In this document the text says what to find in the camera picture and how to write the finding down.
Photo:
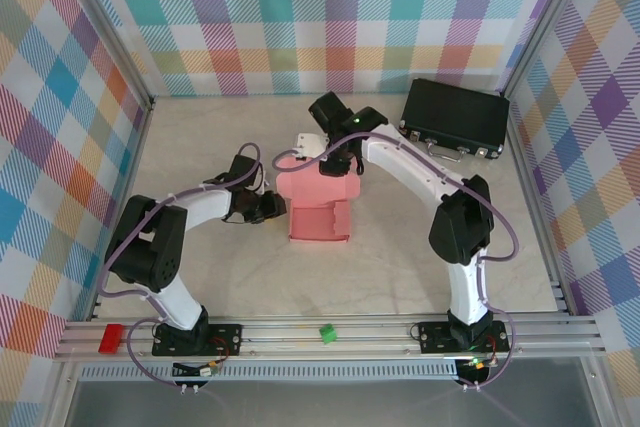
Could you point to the pink paper box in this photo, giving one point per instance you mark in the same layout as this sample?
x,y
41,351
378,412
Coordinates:
x,y
315,187

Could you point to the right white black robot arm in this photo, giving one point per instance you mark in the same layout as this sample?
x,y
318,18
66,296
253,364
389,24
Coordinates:
x,y
465,292

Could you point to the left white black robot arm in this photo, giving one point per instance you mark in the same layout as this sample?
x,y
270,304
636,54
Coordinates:
x,y
185,307

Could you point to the black carrying case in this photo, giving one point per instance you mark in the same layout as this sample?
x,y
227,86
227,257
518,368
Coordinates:
x,y
455,112

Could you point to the green terminal block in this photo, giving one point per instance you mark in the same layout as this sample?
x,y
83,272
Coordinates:
x,y
327,334

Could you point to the red rectangular block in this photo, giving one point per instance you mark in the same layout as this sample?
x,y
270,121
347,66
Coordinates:
x,y
110,338

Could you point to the grey metal panel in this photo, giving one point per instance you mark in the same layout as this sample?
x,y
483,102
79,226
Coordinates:
x,y
325,404

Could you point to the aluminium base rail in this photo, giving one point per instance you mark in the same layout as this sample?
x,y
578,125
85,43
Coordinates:
x,y
280,334

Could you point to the aluminium side rail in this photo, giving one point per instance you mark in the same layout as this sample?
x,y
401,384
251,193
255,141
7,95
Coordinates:
x,y
540,207
120,197

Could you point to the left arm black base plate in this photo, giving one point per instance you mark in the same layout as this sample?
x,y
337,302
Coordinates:
x,y
225,334

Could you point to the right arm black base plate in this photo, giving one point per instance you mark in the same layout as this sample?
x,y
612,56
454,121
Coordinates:
x,y
435,334

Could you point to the aluminium corner post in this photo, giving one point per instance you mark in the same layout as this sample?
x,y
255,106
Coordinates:
x,y
112,29
547,22

